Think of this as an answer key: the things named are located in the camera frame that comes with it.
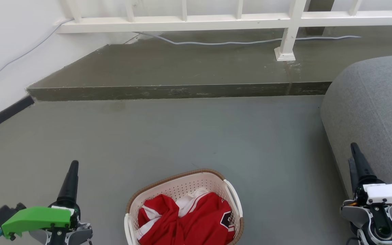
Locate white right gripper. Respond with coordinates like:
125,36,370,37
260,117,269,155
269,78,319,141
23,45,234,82
348,142,392,206

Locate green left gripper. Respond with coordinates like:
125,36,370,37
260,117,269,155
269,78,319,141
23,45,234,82
1,160,81,245

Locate white plastic laundry basket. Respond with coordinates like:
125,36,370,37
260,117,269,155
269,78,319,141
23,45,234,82
124,169,245,245

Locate grey fabric sofa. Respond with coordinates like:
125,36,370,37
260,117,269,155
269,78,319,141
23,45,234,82
320,54,392,205

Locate black baseboard strip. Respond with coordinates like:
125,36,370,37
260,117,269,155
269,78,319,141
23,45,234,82
0,95,35,138

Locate red jersey garment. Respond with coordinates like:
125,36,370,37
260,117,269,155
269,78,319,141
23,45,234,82
137,192,236,245

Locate white railing fence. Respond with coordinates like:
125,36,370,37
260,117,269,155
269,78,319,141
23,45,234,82
56,0,392,62

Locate thin grey cable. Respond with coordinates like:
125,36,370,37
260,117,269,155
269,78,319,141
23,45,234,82
0,19,74,87

